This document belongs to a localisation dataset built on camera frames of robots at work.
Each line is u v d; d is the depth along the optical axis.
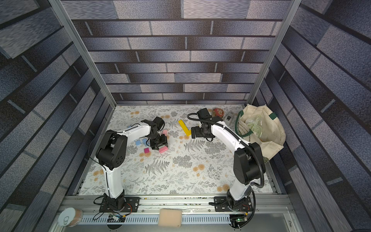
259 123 0.95
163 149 0.92
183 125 1.07
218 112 1.11
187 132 1.03
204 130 0.73
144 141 0.83
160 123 0.84
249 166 0.46
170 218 0.71
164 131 1.02
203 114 0.70
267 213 0.76
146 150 0.93
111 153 0.52
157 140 0.83
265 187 0.79
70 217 0.66
